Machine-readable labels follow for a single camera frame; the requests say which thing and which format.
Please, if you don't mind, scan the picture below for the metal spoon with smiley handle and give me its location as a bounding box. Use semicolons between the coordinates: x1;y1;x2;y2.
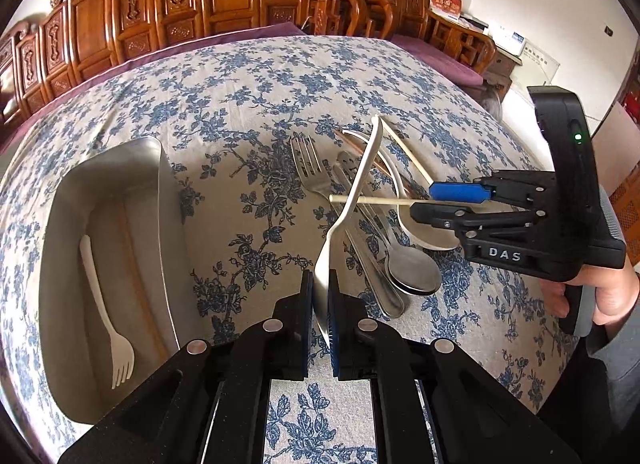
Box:
335;151;443;297

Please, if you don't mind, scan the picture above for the white plastic fork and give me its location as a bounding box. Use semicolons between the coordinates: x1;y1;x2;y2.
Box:
79;235;136;390

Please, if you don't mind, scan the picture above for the carved wooden screen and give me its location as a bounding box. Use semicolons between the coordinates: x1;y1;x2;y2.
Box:
0;0;432;131

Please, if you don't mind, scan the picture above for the purple bench cushion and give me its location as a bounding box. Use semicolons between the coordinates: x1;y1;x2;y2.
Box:
391;32;485;88

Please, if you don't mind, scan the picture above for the wooden chopstick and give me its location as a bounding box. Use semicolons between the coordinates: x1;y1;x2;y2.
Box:
329;194;434;205
384;118;434;185

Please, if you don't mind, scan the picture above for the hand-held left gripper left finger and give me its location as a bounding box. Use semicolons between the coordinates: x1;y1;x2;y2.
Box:
57;270;315;464

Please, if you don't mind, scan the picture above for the white board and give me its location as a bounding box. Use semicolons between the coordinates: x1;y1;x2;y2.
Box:
521;50;560;85

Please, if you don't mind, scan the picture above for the wooden armchair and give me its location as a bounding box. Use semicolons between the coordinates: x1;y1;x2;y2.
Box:
299;0;397;40

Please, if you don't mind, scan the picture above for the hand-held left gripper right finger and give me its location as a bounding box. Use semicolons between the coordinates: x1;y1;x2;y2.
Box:
327;268;583;464

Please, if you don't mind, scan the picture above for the person's right hand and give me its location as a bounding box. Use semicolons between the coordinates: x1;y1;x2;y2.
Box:
540;255;640;329

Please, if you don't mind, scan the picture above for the wooden bench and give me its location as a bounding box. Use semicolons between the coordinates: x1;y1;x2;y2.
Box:
425;8;498;75

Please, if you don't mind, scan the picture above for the blue floral tablecloth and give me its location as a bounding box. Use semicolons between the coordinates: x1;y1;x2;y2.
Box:
0;36;577;464

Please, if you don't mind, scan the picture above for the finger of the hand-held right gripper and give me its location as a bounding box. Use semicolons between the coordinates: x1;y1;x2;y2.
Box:
410;202;552;245
429;170;557;207

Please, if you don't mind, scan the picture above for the metal tray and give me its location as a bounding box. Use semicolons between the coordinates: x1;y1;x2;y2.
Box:
37;136;192;424

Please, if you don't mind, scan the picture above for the red box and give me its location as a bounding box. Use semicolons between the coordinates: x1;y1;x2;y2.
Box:
430;0;464;20

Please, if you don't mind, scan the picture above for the copper coloured chopstick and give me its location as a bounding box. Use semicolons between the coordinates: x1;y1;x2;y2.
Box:
336;131;401;183

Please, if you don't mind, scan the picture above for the person's dark clothing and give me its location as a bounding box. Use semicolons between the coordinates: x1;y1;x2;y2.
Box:
536;339;640;464

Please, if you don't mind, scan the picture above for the metal fork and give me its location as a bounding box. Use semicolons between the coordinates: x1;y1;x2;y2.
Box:
289;136;406;319

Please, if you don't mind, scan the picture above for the person's right forearm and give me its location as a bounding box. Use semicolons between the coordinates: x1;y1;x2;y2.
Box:
586;305;640;381

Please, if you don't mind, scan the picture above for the cardboard box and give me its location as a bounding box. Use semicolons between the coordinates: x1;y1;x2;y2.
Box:
592;102;640;169

